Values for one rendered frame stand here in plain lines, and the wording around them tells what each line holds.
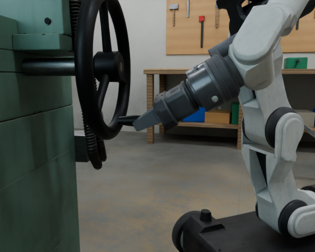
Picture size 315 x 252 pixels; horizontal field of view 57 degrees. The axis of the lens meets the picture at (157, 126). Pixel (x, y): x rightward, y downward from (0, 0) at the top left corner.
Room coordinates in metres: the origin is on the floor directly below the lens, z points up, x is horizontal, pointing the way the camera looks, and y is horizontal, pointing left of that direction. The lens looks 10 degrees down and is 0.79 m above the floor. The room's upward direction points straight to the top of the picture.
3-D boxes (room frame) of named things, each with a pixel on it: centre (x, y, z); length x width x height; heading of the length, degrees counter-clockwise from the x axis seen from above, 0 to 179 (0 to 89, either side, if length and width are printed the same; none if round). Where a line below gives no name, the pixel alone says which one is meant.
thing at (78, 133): (0.87, 0.26, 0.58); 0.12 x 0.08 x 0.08; 82
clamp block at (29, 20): (0.65, 0.24, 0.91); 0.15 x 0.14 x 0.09; 172
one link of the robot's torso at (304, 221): (1.05, -0.52, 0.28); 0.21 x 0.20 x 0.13; 112
